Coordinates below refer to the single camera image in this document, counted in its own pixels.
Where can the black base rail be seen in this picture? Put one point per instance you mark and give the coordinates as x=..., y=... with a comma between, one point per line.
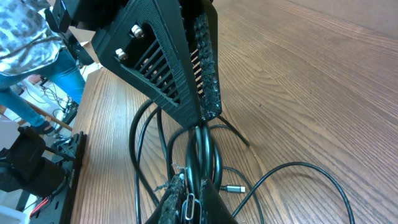
x=68, y=156

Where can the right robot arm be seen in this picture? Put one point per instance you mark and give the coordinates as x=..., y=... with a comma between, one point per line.
x=52, y=175

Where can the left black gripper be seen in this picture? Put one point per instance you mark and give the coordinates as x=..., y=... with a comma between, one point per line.
x=144, y=44

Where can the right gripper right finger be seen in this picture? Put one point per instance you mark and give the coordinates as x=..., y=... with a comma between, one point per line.
x=214, y=211

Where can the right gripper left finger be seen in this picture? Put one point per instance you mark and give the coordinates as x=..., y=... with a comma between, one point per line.
x=169, y=210

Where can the person in patterned shirt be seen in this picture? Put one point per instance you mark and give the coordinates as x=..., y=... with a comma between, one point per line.
x=30, y=47

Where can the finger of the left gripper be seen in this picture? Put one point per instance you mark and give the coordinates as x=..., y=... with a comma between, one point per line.
x=200, y=21

